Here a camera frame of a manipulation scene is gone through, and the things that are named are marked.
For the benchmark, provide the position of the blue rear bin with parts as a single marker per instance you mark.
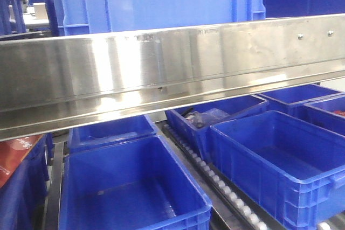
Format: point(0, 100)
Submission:
point(200, 139)

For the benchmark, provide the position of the bagged parts in bin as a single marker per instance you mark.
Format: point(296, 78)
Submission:
point(206, 118)

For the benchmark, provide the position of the blue lower middle bin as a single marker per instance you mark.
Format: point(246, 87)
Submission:
point(139, 184)

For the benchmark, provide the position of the silver rail bolt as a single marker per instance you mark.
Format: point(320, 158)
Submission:
point(300, 36)
point(330, 33)

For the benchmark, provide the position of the steel divider rail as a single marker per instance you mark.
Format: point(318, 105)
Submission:
point(52, 206)

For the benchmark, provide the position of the blue upper left bin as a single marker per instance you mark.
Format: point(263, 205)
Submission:
point(12, 20)

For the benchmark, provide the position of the red cardboard box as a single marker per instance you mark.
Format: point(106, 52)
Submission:
point(13, 152)

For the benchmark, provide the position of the blue lower left bin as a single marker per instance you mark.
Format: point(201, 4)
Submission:
point(26, 189)

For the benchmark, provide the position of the stainless steel shelf rail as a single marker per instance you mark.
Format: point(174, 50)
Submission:
point(56, 83)

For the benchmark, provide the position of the blue far right front bin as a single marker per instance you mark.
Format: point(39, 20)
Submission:
point(327, 113)

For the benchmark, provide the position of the blue lower right bin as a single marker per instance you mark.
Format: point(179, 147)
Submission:
point(293, 169)

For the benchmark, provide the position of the white roller conveyor track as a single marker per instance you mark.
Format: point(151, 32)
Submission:
point(229, 209)

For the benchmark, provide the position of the blue far right rear bin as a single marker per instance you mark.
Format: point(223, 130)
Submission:
point(288, 100)

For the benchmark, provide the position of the blue rear middle bin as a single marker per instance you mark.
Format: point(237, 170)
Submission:
point(111, 132)

